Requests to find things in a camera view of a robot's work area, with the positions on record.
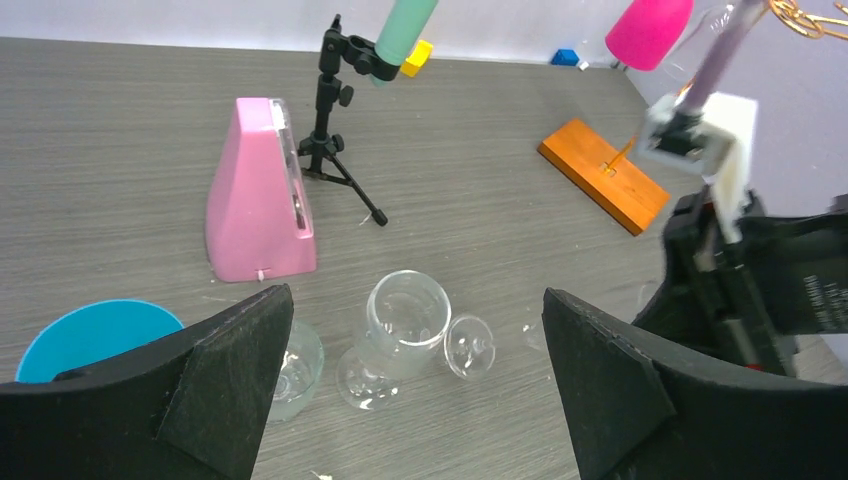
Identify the gold wine glass rack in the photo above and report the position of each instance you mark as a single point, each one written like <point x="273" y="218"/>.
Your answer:
<point x="745" y="16"/>

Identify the green microphone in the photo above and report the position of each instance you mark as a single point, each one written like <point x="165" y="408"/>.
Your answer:
<point x="398" y="36"/>

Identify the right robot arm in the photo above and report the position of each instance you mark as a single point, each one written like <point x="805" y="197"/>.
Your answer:
<point x="803" y="275"/>

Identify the clear tall wine glass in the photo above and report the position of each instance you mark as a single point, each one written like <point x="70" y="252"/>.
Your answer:
<point x="686" y="56"/>

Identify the smartphone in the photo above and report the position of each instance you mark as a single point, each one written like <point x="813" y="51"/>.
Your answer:
<point x="282" y="124"/>

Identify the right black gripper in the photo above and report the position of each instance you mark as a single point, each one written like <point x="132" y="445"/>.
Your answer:
<point x="708" y="300"/>

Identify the clear flute wine glass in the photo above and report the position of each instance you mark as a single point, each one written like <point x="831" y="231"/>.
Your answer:
<point x="470" y="346"/>

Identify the yellow banana toy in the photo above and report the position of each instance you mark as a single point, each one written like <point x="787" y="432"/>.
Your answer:
<point x="418" y="57"/>

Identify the orange wooden rack base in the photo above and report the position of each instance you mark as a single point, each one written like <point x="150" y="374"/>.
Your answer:
<point x="605" y="174"/>

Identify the clear ribbed wine glass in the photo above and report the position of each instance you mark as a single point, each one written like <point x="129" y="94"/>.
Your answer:
<point x="299" y="375"/>

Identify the blue block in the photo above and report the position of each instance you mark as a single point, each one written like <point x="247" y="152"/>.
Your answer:
<point x="565" y="57"/>

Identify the pink phone stand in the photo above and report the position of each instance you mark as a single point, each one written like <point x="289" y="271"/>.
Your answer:
<point x="249" y="228"/>

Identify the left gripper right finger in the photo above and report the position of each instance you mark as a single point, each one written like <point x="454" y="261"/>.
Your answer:
<point x="638" y="406"/>

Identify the blue wine glass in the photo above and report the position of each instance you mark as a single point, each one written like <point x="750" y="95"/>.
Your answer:
<point x="92" y="333"/>

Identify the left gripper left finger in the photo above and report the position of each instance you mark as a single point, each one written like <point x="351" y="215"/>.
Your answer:
<point x="191" y="405"/>

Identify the pink wine glass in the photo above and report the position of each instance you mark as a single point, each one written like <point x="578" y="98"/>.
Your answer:
<point x="647" y="30"/>

